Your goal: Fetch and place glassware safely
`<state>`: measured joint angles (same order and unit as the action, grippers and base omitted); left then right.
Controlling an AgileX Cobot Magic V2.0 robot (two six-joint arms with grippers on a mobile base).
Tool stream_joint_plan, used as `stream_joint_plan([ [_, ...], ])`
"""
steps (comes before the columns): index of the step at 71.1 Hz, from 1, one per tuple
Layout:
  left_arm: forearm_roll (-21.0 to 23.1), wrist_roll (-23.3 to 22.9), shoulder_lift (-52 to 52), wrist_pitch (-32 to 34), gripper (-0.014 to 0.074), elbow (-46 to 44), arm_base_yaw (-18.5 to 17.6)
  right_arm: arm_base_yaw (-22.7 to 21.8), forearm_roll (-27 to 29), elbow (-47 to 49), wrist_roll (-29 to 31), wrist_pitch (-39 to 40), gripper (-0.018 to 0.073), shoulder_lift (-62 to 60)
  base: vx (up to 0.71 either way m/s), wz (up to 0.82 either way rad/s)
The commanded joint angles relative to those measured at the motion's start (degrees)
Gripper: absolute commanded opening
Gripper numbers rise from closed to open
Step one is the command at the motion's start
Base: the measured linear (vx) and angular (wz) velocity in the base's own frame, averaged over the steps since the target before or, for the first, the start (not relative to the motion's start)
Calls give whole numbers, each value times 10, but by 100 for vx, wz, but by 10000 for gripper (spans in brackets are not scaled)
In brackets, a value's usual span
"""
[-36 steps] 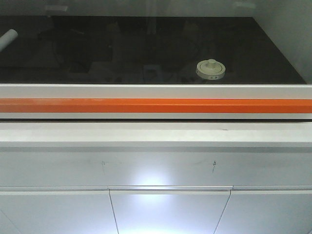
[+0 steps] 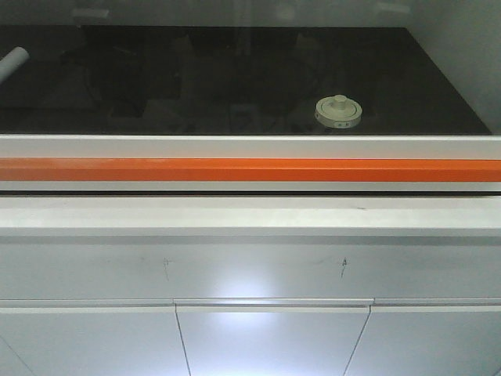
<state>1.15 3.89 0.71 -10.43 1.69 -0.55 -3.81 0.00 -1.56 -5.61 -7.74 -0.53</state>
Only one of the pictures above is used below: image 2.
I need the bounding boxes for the glass jar with white lid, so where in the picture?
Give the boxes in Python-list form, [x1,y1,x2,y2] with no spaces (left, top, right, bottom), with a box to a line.
[314,94,362,129]

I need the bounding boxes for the white base cabinet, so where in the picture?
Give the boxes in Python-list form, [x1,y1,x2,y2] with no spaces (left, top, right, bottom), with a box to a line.
[1,197,500,375]

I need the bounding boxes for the white rolled paper tube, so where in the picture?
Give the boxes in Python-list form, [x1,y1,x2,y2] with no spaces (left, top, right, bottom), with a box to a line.
[0,47,30,83]

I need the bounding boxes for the orange and white sash frame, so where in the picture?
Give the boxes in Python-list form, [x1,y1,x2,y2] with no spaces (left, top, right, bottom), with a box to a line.
[1,135,500,194]

